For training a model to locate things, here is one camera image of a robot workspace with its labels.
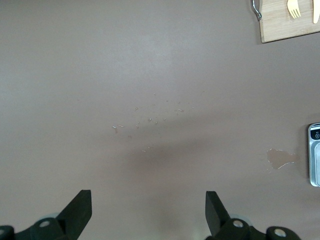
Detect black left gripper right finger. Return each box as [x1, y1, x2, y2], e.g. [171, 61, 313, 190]
[205, 190, 301, 240]

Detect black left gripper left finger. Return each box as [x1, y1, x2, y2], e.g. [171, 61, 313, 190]
[14, 189, 93, 240]

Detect silver digital kitchen scale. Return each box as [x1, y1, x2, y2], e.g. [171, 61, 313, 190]
[307, 121, 320, 188]

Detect wooden cutting board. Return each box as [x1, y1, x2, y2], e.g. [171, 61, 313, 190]
[257, 0, 320, 44]

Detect yellow plastic fork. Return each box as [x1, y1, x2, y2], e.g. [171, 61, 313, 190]
[286, 0, 302, 20]

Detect yellow plastic knife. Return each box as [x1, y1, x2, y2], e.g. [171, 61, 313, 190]
[312, 0, 320, 25]

